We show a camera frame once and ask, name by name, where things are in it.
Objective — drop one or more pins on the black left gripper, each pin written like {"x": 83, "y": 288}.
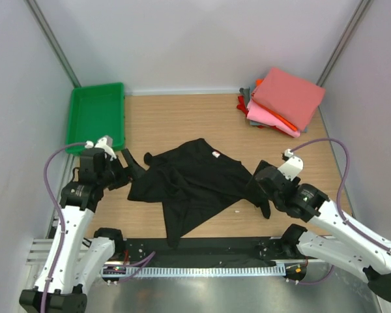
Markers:
{"x": 134, "y": 169}

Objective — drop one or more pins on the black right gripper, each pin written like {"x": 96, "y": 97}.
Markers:
{"x": 261, "y": 193}

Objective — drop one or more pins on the black t shirt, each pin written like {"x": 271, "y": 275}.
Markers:
{"x": 194, "y": 182}

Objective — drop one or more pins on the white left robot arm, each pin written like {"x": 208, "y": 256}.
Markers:
{"x": 65, "y": 280}

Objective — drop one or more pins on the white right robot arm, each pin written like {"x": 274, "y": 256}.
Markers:
{"x": 353, "y": 248}

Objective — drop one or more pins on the folded light pink t shirt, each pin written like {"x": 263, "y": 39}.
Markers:
{"x": 260, "y": 115}

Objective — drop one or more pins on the green plastic bin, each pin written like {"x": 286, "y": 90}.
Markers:
{"x": 97, "y": 111}

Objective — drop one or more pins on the folded red t shirt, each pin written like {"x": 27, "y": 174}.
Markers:
{"x": 241, "y": 105}

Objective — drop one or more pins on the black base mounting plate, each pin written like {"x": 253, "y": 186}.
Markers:
{"x": 257, "y": 248}

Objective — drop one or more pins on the folded salmon pink t shirt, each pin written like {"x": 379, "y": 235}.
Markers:
{"x": 292, "y": 98}

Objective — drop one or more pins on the folded grey t shirt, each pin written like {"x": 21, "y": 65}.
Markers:
{"x": 246, "y": 92}

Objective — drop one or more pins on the folded orange t shirt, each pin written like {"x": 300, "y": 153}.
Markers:
{"x": 283, "y": 120}

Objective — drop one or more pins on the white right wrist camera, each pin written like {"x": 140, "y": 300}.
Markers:
{"x": 292, "y": 165}

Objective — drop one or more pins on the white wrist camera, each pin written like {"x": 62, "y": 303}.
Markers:
{"x": 292, "y": 165}
{"x": 104, "y": 143}

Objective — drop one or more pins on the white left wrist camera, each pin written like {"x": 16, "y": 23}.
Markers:
{"x": 104, "y": 143}

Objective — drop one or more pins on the white slotted cable duct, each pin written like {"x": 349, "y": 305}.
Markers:
{"x": 158, "y": 272}

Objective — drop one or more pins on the aluminium frame rail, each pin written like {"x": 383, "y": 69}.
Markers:
{"x": 38, "y": 252}

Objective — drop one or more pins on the left aluminium corner post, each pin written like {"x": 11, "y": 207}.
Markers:
{"x": 52, "y": 41}

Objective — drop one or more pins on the aluminium corner post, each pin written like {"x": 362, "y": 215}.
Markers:
{"x": 52, "y": 41}
{"x": 350, "y": 29}

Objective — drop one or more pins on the right aluminium corner post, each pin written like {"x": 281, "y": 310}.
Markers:
{"x": 350, "y": 29}

